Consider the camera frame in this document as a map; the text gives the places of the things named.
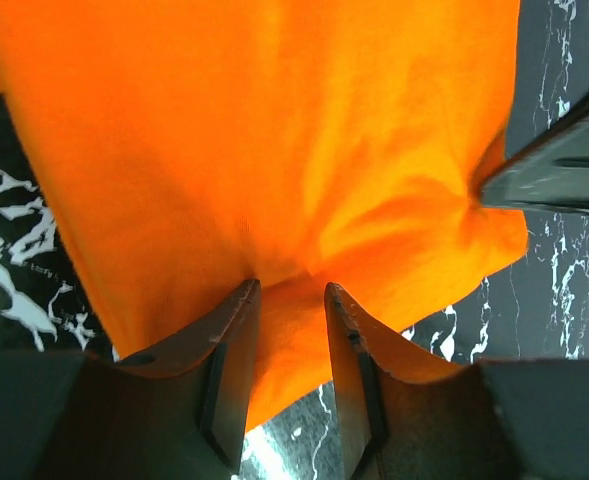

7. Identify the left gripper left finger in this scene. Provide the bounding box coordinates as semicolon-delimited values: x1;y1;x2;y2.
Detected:
0;280;261;479

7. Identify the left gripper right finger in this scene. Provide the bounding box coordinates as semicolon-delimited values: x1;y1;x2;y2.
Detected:
324;283;589;479

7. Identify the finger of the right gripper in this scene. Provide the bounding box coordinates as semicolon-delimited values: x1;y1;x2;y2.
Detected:
480;92;589;215

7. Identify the orange t shirt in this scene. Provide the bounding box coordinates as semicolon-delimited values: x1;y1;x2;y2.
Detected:
0;1;528;427

